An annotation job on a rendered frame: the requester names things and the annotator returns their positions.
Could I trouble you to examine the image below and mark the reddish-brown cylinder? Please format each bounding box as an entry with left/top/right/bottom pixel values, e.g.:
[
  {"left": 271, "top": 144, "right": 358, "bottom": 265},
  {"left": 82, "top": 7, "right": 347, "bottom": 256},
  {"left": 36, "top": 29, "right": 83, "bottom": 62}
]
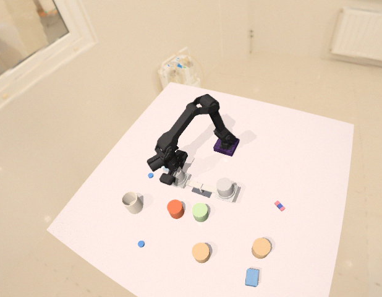
[{"left": 167, "top": 199, "right": 184, "bottom": 219}]

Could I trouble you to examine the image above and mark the tan cylinder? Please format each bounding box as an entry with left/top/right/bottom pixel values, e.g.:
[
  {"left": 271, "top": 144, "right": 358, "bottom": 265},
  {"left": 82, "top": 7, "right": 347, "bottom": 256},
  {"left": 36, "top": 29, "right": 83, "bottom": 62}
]
[
  {"left": 192, "top": 243, "right": 210, "bottom": 264},
  {"left": 252, "top": 238, "right": 270, "bottom": 259}
]

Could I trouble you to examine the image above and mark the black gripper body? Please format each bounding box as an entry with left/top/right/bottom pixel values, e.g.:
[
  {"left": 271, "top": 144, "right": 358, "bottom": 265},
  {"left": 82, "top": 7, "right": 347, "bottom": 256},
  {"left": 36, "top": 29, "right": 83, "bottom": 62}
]
[{"left": 159, "top": 150, "right": 188, "bottom": 186}]

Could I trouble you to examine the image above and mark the sage green cylinder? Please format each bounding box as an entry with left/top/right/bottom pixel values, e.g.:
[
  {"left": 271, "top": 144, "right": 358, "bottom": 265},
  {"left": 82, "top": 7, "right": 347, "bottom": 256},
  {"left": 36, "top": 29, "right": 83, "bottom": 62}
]
[{"left": 192, "top": 202, "right": 209, "bottom": 223}]

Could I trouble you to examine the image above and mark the light blue block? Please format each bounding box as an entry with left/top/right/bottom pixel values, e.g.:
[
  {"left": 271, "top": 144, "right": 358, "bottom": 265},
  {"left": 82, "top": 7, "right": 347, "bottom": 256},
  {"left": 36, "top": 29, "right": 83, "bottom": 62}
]
[{"left": 245, "top": 269, "right": 258, "bottom": 287}]

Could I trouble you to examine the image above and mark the pink eraser with blue sleeve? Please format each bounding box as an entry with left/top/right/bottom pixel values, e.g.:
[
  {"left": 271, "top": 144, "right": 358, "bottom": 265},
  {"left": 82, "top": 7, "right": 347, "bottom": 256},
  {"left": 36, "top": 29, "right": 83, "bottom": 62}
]
[{"left": 274, "top": 200, "right": 285, "bottom": 211}]

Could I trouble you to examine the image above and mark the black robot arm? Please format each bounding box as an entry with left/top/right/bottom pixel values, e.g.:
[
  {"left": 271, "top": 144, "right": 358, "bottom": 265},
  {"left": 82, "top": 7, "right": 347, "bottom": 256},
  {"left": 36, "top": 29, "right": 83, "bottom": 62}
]
[{"left": 147, "top": 94, "right": 236, "bottom": 172}]

